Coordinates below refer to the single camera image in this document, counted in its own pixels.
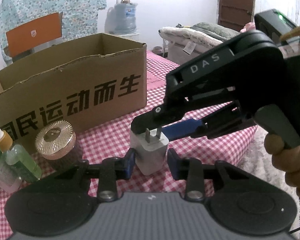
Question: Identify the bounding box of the orange appliance carton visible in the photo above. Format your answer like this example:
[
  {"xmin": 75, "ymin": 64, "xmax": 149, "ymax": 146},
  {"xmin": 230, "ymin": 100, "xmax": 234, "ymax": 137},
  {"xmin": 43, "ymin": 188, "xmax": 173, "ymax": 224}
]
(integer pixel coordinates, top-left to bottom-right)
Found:
[{"xmin": 5, "ymin": 12, "xmax": 63, "ymax": 63}]

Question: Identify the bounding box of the white charger plug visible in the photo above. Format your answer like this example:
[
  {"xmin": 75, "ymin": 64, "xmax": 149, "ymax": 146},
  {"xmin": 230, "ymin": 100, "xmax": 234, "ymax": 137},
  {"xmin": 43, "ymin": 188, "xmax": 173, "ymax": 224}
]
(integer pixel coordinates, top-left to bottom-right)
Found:
[{"xmin": 129, "ymin": 126, "xmax": 170, "ymax": 176}]

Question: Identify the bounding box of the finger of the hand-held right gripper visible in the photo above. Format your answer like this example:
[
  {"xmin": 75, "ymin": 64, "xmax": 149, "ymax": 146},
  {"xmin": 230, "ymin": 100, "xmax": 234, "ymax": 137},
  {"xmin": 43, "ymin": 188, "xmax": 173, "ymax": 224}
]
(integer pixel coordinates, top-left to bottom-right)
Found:
[
  {"xmin": 162, "ymin": 99, "xmax": 256, "ymax": 142},
  {"xmin": 131, "ymin": 104, "xmax": 185, "ymax": 137}
]

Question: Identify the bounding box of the green dropper bottle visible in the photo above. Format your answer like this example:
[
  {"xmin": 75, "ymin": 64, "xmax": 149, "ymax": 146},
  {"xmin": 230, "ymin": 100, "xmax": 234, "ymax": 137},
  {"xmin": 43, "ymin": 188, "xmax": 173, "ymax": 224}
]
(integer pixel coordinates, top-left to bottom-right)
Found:
[{"xmin": 0, "ymin": 121, "xmax": 42, "ymax": 184}]

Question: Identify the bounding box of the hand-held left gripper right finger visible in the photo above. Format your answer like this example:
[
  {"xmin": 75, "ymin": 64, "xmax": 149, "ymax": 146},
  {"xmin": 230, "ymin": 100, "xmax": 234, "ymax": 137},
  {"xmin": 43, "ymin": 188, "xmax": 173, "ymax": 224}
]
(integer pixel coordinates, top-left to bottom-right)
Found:
[{"xmin": 166, "ymin": 148, "xmax": 253, "ymax": 202}]

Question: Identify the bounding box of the clear plastic bottle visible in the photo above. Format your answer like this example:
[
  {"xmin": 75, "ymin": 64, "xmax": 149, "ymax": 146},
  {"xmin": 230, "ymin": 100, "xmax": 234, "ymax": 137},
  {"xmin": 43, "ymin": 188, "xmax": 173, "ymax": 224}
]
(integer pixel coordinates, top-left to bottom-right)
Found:
[{"xmin": 0, "ymin": 140, "xmax": 22, "ymax": 194}]

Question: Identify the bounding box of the person's right hand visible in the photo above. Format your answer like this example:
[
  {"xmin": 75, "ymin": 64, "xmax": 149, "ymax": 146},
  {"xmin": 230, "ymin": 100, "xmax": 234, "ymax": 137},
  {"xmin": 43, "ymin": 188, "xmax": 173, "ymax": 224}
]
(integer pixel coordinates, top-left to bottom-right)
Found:
[{"xmin": 264, "ymin": 127, "xmax": 300, "ymax": 189}]

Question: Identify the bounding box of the jar with gold lid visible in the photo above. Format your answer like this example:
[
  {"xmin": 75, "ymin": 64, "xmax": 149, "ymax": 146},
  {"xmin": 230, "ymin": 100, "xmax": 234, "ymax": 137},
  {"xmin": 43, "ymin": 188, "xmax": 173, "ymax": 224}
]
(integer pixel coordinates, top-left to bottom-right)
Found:
[{"xmin": 35, "ymin": 120, "xmax": 84, "ymax": 171}]

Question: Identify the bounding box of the pink checked tablecloth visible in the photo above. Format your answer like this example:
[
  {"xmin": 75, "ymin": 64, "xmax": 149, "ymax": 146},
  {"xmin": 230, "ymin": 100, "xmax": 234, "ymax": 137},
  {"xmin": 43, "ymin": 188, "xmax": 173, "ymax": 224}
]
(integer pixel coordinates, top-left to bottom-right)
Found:
[{"xmin": 0, "ymin": 50, "xmax": 258, "ymax": 198}]

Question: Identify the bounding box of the brown wooden door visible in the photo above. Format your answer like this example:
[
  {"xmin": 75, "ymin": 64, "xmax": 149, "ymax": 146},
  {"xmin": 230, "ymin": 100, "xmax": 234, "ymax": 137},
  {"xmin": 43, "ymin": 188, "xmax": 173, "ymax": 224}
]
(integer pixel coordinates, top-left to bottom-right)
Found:
[{"xmin": 217, "ymin": 0, "xmax": 257, "ymax": 32}]

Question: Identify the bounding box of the brown cardboard box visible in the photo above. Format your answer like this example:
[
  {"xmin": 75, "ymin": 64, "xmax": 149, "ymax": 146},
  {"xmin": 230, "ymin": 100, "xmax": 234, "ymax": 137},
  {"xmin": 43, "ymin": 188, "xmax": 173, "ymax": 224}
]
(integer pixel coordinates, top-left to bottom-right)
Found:
[{"xmin": 0, "ymin": 32, "xmax": 148, "ymax": 155}]

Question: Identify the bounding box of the grey blanket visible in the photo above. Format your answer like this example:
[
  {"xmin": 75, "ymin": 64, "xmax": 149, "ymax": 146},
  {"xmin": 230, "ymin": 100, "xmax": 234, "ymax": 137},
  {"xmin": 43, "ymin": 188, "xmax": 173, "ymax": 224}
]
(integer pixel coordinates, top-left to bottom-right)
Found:
[{"xmin": 191, "ymin": 22, "xmax": 241, "ymax": 43}]

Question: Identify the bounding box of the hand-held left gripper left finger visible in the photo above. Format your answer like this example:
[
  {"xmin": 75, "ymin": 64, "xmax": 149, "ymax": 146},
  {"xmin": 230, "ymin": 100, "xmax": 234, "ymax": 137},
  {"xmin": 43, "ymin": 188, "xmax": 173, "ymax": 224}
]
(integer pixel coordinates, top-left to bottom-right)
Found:
[{"xmin": 55, "ymin": 148, "xmax": 137, "ymax": 203}]

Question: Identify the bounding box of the white mattress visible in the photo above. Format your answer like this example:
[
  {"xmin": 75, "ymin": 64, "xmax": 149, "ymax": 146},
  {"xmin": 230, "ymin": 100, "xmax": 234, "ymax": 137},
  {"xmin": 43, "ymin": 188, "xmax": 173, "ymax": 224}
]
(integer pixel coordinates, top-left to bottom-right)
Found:
[{"xmin": 158, "ymin": 26, "xmax": 232, "ymax": 66}]

